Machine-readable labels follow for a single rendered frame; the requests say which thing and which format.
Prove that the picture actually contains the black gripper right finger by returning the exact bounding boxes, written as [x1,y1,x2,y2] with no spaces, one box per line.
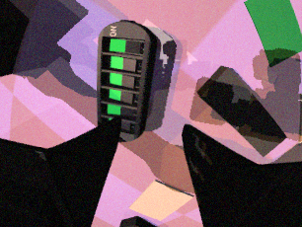
[182,124,302,227]

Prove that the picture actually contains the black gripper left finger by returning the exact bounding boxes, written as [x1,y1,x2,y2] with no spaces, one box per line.
[0,117,122,227]

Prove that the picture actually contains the dark grey switch panel with green rocker switches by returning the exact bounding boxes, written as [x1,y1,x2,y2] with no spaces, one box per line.
[96,21,158,142]

